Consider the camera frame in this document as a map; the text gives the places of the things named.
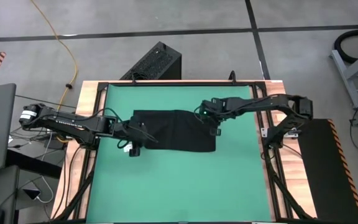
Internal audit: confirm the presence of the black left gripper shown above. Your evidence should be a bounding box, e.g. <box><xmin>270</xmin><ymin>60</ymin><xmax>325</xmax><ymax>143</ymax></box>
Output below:
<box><xmin>113</xmin><ymin>116</ymin><xmax>158</xmax><ymax>158</ymax></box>

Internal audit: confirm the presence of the black towel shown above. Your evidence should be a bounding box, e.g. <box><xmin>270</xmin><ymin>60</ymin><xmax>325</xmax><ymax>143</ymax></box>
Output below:
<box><xmin>123</xmin><ymin>109</ymin><xmax>220</xmax><ymax>153</ymax></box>

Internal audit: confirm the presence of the green table mat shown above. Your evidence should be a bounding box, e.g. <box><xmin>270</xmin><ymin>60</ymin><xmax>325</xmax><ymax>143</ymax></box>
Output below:
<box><xmin>85</xmin><ymin>83</ymin><xmax>273</xmax><ymax>223</ymax></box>

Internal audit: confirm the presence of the black computer tower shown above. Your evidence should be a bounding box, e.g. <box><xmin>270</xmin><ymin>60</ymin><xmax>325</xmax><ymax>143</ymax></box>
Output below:
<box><xmin>119</xmin><ymin>41</ymin><xmax>183</xmax><ymax>81</ymax></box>

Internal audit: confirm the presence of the large black orange-striped floor mat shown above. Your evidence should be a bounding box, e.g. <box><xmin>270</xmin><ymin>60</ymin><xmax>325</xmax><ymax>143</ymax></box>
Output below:
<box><xmin>296</xmin><ymin>118</ymin><xmax>358</xmax><ymax>224</ymax></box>

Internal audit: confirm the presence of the grey power adapter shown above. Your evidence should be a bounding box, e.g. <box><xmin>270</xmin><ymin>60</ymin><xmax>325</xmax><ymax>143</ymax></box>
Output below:
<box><xmin>21</xmin><ymin>185</ymin><xmax>42</xmax><ymax>202</ymax></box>

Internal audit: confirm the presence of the grey metal stand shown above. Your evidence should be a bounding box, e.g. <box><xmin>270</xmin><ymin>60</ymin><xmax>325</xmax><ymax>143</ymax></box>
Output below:
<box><xmin>329</xmin><ymin>43</ymin><xmax>358</xmax><ymax>110</ymax></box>

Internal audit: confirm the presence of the grey desk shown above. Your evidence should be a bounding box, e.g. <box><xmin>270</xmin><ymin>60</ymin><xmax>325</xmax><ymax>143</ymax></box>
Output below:
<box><xmin>0</xmin><ymin>148</ymin><xmax>62</xmax><ymax>224</ymax></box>

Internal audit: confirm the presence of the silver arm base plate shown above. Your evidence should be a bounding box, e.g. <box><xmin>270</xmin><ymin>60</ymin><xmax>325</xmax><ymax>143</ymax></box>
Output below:
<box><xmin>260</xmin><ymin>126</ymin><xmax>299</xmax><ymax>138</ymax></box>

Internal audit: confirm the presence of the black metal table frame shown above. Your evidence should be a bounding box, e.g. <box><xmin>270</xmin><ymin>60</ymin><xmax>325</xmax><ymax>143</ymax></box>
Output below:
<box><xmin>52</xmin><ymin>79</ymin><xmax>318</xmax><ymax>224</ymax></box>

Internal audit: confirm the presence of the yellow cable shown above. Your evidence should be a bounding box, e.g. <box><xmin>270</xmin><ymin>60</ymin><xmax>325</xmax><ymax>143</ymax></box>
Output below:
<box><xmin>29</xmin><ymin>0</ymin><xmax>79</xmax><ymax>144</ymax></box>

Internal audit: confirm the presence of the white charging cable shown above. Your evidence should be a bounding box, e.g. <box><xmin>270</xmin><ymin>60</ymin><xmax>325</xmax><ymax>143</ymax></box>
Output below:
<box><xmin>37</xmin><ymin>175</ymin><xmax>55</xmax><ymax>205</ymax></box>

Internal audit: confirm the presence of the black hose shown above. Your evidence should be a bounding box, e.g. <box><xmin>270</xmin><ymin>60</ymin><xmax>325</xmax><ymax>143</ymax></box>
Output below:
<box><xmin>334</xmin><ymin>29</ymin><xmax>358</xmax><ymax>65</ymax></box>

